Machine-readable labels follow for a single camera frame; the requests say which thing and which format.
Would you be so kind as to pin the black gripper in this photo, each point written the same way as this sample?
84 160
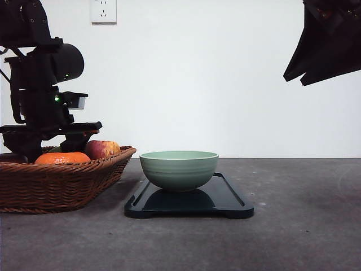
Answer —
35 99
330 44

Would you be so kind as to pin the green ceramic bowl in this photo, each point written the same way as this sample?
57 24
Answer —
178 170

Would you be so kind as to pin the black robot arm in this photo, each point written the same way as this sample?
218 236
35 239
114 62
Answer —
24 27

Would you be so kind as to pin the brown wicker basket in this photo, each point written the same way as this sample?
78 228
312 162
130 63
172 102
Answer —
61 187

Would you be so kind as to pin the green fruit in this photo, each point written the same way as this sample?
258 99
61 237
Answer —
53 149

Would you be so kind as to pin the orange tangerine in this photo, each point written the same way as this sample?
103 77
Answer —
68 157

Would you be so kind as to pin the red yellow apple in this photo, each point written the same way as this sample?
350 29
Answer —
97 149

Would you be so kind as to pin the dark purple fruit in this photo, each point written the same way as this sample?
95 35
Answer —
11 157

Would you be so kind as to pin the dark blue rectangular tray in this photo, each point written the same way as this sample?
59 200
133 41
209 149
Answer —
218 198

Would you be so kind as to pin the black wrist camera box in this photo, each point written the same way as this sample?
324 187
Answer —
72 99

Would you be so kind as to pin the left white wall socket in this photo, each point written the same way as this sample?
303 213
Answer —
103 13

